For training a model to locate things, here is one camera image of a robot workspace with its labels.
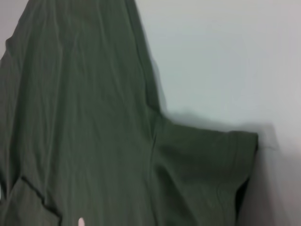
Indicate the dark green FREE t-shirt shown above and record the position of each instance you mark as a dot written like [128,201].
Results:
[94,117]

